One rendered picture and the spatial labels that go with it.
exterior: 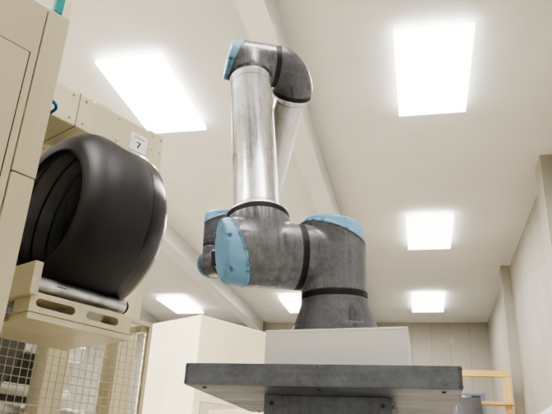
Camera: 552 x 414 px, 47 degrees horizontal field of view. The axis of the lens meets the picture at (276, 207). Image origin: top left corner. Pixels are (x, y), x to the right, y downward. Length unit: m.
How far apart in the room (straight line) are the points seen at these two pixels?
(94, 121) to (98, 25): 2.79
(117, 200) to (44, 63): 0.75
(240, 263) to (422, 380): 0.45
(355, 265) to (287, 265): 0.15
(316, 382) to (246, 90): 0.80
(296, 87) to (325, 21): 3.30
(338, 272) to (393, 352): 0.23
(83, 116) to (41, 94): 1.33
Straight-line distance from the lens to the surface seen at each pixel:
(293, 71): 1.77
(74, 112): 2.63
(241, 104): 1.62
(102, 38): 5.54
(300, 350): 1.29
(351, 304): 1.37
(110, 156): 2.09
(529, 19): 5.28
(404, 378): 1.15
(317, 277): 1.39
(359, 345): 1.27
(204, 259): 2.02
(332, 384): 1.16
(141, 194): 2.08
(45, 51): 1.37
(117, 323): 2.09
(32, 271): 1.93
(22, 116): 1.29
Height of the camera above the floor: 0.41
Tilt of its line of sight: 23 degrees up
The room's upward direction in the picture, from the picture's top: 3 degrees clockwise
